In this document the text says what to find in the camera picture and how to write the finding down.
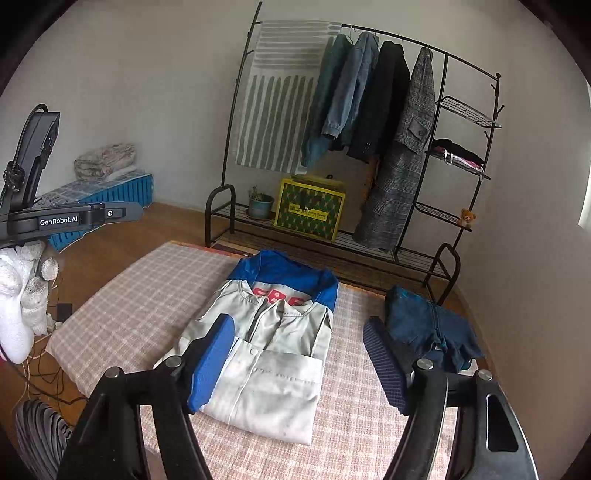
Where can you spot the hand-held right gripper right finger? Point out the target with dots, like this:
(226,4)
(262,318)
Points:
(385,364)

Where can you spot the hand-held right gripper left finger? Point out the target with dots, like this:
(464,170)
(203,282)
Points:
(212,364)

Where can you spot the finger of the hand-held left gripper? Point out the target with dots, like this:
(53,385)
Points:
(120,212)

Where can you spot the white and blue jacket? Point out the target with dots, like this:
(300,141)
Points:
(277,369)

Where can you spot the folded navy clothes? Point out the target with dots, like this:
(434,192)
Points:
(425,323)

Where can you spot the black metal clothes rack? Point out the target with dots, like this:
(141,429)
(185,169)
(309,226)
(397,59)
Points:
(351,242)

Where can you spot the stack of folded clothes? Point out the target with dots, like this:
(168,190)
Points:
(457,150)

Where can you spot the person's left hand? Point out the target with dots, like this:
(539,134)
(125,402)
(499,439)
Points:
(14,323)

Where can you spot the blue slatted crate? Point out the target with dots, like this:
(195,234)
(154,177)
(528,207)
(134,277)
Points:
(124,189)

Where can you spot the bundled patterned cloth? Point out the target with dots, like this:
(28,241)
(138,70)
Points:
(106,159)

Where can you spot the pink plaid blanket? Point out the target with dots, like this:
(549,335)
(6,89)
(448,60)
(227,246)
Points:
(129,304)

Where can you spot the small potted plant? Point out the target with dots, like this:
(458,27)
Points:
(261,207)

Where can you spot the small teddy bear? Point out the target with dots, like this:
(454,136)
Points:
(466,218)

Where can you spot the grey plaid coat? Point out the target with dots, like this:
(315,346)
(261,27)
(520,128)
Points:
(397,194)

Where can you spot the yellow and green box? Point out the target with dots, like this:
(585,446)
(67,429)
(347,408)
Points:
(309,207)

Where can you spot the person's striped trousers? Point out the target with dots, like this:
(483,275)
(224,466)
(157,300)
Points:
(41,438)

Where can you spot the teal denim jacket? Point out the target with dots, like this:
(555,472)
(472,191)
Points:
(323,115)

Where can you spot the window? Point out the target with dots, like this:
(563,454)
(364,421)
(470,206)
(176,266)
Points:
(585,207)

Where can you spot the black coat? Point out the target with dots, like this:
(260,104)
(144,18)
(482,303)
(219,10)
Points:
(383,101)

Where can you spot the blue denim jacket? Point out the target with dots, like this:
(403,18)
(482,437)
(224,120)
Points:
(355,83)

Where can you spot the green striped wall hanging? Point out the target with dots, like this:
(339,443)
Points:
(272,115)

